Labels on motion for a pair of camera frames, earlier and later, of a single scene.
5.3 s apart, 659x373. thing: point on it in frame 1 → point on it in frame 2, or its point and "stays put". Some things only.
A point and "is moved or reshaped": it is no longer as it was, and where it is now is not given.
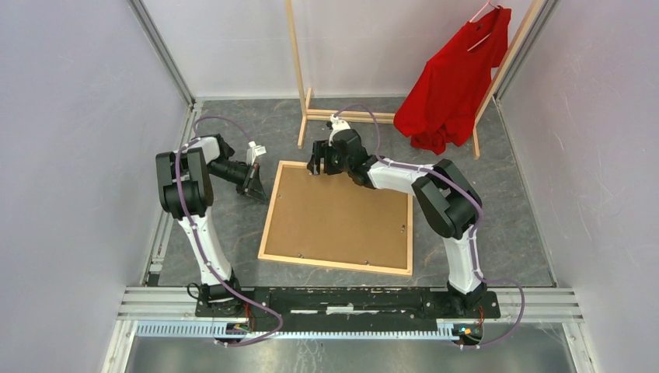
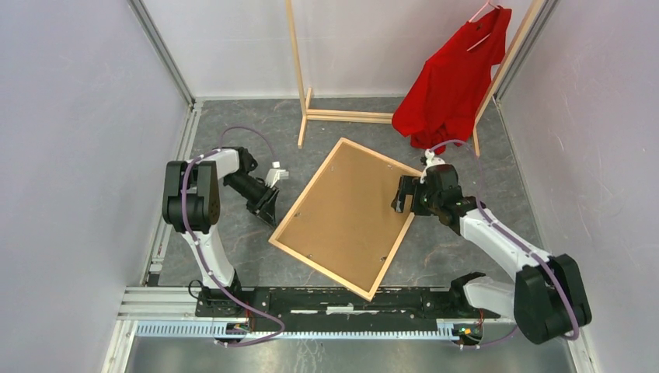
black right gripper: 314,163 → 405,187
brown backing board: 331,217 is moved or reshaped
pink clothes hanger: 475,15 stays put
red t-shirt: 441,106 stays put
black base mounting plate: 347,305 stays put
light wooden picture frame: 326,263 → 287,221
